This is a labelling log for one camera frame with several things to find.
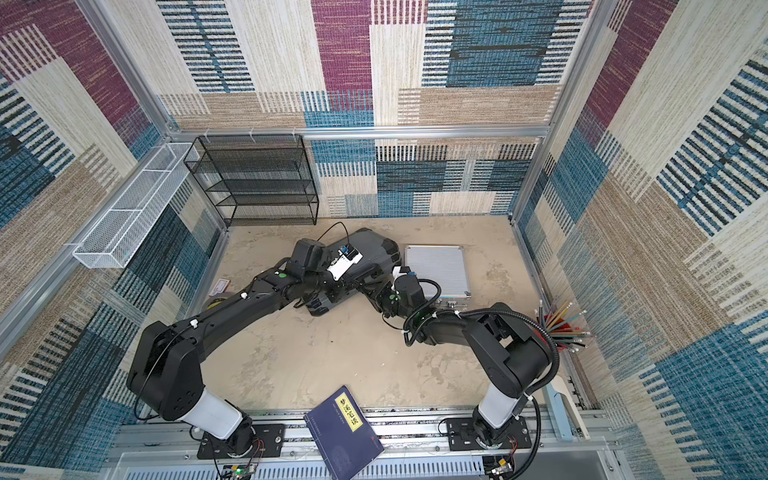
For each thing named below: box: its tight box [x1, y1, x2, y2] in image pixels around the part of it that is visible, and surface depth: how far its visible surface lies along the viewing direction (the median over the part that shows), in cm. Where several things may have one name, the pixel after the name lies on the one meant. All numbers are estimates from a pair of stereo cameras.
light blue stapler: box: [543, 374, 591, 442], surface depth 75 cm
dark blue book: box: [303, 385, 385, 480], surface depth 76 cm
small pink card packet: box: [208, 278, 231, 297], surface depth 104 cm
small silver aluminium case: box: [404, 245, 471, 310], surface depth 105 cm
